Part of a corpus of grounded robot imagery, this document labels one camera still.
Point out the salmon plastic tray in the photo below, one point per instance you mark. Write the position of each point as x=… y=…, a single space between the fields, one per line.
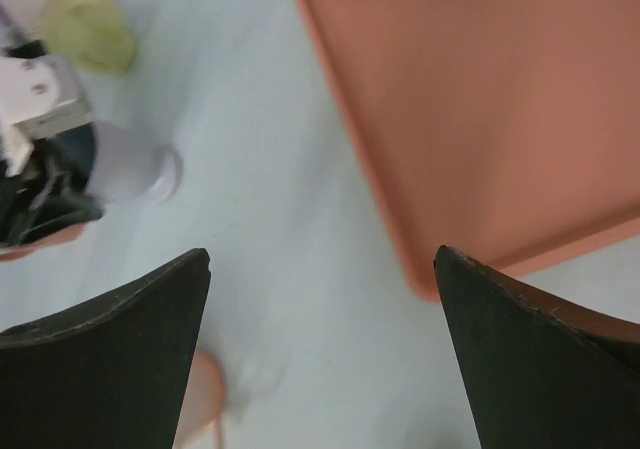
x=508 y=129

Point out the white-grey mug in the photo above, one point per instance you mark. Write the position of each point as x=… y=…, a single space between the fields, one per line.
x=126 y=167

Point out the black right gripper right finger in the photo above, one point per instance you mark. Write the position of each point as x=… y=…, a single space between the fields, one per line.
x=539 y=371

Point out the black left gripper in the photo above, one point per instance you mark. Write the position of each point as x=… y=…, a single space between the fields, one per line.
x=44 y=185

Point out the yellow faceted mug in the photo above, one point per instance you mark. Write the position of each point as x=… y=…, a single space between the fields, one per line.
x=93 y=34

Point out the pink mug with handle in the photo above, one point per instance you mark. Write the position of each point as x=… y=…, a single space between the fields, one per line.
x=64 y=236

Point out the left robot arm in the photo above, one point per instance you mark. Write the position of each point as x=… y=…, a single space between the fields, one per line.
x=19 y=20

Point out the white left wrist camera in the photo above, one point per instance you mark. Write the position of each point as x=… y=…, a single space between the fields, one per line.
x=40 y=98

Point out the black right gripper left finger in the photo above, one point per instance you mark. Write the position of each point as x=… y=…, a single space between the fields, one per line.
x=110 y=372

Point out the large peach mug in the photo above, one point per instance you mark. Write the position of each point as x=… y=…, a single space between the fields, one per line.
x=203 y=404

